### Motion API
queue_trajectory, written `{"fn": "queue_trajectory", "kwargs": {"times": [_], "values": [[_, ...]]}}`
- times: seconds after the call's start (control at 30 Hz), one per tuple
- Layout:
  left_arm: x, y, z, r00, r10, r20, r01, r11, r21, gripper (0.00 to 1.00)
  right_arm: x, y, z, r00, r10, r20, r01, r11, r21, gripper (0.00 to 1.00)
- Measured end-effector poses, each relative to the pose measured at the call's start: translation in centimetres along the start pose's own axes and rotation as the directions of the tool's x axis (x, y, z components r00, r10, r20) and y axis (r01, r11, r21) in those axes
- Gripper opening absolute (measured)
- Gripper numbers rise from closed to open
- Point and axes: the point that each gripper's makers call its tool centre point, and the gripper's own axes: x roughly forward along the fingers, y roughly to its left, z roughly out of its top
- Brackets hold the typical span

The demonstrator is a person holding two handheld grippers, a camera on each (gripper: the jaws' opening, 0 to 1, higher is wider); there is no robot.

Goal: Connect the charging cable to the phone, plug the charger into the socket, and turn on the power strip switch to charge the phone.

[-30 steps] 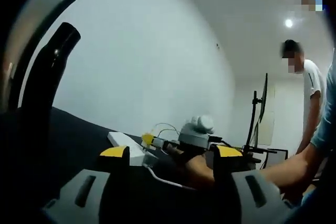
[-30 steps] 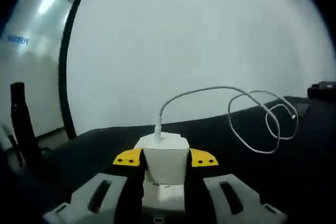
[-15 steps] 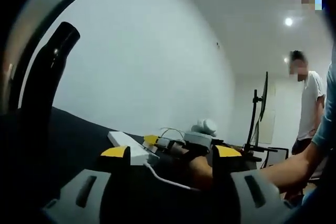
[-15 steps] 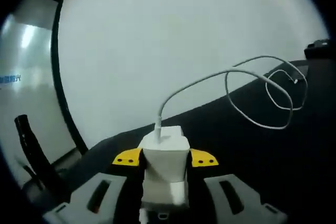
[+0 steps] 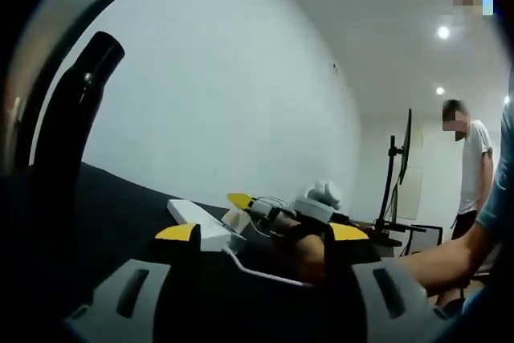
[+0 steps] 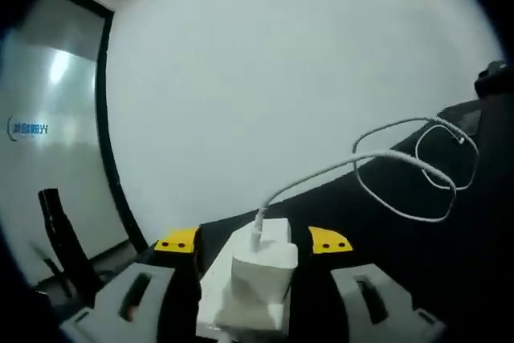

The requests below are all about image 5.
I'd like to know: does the background desk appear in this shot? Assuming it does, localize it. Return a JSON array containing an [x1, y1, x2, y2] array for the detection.
[[345, 218, 443, 258]]

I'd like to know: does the white charger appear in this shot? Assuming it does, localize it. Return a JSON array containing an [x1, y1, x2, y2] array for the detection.
[[222, 209, 251, 236]]

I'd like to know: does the black monitor on stand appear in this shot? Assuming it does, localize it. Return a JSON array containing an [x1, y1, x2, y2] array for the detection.
[[378, 108, 415, 232]]

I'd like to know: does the beige wall panel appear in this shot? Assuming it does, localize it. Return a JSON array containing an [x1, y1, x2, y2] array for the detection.
[[400, 125, 425, 220]]

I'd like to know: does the white power strip cable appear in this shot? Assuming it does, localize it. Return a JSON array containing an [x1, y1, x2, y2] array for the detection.
[[222, 243, 315, 288]]

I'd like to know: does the person's right hand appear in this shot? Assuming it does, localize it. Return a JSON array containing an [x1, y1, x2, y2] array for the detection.
[[275, 216, 327, 282]]

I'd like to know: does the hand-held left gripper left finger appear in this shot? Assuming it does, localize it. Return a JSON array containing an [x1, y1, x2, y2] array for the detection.
[[63, 223, 202, 343]]

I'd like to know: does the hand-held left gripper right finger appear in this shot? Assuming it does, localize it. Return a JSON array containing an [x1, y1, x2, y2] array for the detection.
[[324, 223, 449, 343]]

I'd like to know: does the white power strip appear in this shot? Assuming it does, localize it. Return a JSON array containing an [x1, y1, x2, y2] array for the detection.
[[167, 198, 235, 252]]

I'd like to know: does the person's own body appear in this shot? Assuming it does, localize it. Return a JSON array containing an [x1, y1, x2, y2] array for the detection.
[[461, 96, 514, 322]]

